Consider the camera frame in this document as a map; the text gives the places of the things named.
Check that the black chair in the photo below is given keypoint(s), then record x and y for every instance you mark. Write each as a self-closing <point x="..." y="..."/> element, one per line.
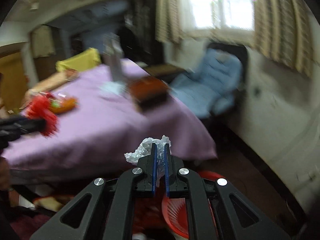
<point x="240" y="51"/>

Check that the checked window curtain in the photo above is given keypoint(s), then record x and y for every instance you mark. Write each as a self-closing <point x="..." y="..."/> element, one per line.
<point x="283" y="34"/>

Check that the steel water bottle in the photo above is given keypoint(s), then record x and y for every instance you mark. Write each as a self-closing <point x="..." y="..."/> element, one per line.
<point x="112" y="56"/>

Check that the brown leather wallet bag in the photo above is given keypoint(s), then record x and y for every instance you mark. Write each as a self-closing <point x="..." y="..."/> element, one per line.
<point x="148" y="92"/>

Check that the purple bed sheet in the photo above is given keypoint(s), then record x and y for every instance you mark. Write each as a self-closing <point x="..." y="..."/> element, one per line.
<point x="97" y="134"/>

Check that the white plastic wrapper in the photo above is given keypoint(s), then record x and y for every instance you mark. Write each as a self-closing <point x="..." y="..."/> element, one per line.
<point x="145" y="147"/>

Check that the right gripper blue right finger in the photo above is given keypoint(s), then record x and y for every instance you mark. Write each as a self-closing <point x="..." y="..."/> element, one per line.
<point x="166" y="168"/>

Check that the red snack bag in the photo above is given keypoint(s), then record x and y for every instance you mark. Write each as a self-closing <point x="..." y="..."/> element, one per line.
<point x="38" y="108"/>

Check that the brown beige pillow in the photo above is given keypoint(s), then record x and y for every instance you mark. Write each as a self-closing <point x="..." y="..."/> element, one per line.
<point x="53" y="82"/>

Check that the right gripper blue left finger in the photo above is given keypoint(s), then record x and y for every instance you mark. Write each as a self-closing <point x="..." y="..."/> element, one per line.
<point x="154" y="168"/>

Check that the yellow cloth on chair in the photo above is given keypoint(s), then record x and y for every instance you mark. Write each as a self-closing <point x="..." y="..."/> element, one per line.
<point x="84" y="61"/>

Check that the red plastic trash basket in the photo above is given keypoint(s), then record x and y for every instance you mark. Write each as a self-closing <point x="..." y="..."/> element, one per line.
<point x="175" y="215"/>

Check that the orange cardboard box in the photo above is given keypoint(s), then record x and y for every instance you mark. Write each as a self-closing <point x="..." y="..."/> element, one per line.
<point x="63" y="106"/>

